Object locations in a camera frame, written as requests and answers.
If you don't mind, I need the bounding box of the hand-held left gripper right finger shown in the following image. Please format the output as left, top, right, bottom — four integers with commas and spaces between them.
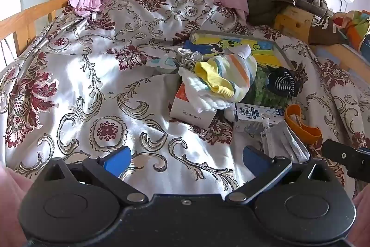
225, 146, 330, 205

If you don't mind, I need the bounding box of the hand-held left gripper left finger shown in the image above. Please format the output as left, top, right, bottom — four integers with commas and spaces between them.
43, 146, 149, 206

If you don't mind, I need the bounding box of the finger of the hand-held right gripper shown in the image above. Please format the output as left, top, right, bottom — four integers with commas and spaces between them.
321, 139, 370, 178

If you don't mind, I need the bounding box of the silver foil packet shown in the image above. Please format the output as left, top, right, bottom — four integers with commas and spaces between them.
233, 119, 271, 134

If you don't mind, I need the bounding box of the orange fabric band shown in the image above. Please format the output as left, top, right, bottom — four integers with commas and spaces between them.
285, 105, 323, 145

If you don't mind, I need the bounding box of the dark striped sock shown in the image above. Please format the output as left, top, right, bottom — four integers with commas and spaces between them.
267, 67, 302, 97

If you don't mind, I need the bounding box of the pastel striped baby garment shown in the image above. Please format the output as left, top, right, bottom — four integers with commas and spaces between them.
194, 44, 258, 100

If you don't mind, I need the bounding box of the white whale print washcloth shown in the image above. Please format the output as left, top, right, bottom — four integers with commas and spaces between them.
178, 66, 235, 114

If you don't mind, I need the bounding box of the light blue tissue pack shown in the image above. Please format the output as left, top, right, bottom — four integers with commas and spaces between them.
146, 54, 180, 74

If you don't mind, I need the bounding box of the grey tray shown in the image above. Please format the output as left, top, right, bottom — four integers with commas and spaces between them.
188, 30, 298, 74

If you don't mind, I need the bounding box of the grey drawstring bag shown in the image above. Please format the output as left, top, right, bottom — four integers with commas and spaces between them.
176, 47, 206, 69

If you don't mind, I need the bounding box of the blue and white milk carton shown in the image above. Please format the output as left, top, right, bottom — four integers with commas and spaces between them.
235, 102, 285, 123

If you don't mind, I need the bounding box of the orange and white box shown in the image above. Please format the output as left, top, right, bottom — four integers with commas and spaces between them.
169, 82, 217, 126

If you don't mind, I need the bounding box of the floral satin bedspread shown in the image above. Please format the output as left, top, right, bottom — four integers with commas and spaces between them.
0, 0, 370, 198

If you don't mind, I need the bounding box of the light wooden board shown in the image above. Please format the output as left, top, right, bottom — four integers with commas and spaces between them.
314, 43, 370, 82

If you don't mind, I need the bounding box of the cartoon print towel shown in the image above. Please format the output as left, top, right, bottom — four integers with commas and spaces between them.
184, 32, 283, 69

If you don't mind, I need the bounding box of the person's pink clothing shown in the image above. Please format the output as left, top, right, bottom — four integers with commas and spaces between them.
0, 166, 33, 247

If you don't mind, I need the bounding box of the brown printed cloth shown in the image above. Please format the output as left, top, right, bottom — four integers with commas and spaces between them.
308, 16, 350, 46

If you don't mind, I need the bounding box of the multicoloured cloth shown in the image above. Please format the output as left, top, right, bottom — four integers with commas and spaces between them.
331, 10, 370, 52

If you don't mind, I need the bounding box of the yellow wooden frame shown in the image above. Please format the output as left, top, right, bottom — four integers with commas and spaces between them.
273, 5, 315, 43

